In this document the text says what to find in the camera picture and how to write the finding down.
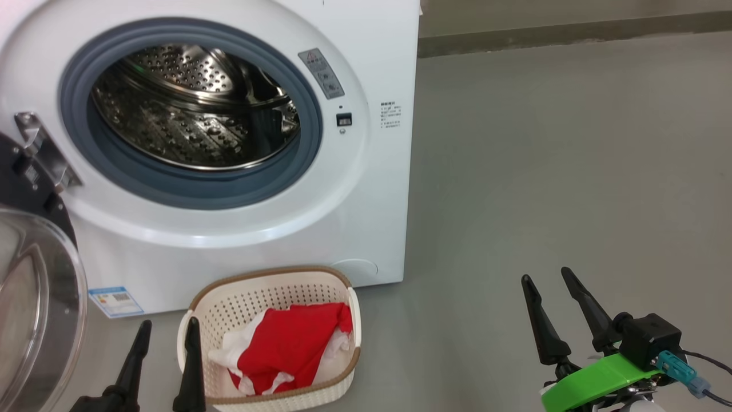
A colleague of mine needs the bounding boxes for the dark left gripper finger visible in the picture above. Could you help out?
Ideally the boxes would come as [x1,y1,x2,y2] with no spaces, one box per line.
[173,316,206,412]
[106,320,153,412]

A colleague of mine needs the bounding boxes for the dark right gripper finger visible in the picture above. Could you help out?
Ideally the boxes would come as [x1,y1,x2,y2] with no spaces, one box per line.
[560,267,615,352]
[521,274,572,367]

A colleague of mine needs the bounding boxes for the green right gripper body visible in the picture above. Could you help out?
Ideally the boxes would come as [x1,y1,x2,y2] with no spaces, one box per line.
[540,353,664,412]

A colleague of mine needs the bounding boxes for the red and white garment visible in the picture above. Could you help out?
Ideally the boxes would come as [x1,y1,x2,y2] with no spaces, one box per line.
[208,302,355,397]

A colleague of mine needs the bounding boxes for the black-rimmed glass washer door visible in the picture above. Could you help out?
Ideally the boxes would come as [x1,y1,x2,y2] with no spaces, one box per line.
[0,132,88,412]

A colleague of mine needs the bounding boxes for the cream perforated laundry basket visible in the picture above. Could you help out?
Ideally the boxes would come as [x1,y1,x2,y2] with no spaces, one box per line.
[176,266,362,412]

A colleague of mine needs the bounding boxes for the white front-load washing machine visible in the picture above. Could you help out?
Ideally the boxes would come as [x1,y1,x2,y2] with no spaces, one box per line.
[0,0,422,315]

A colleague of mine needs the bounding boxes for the metal door hinge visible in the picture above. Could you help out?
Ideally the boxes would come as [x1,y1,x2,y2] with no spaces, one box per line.
[14,112,83,193]

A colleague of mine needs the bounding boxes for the blue energy label sticker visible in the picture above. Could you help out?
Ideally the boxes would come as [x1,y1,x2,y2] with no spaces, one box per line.
[87,286,145,319]

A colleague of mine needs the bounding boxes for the grey skirting board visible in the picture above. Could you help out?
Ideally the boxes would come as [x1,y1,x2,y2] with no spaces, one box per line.
[417,10,732,58]

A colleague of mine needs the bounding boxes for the grey warning sticker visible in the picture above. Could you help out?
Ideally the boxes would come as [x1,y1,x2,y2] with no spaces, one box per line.
[297,47,345,100]

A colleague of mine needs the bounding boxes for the teal right cable connector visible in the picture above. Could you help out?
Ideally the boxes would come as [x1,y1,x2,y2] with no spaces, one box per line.
[656,350,711,399]

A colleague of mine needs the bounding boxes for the thin black cable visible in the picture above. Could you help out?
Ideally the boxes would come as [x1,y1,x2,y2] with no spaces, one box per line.
[681,349,732,408]

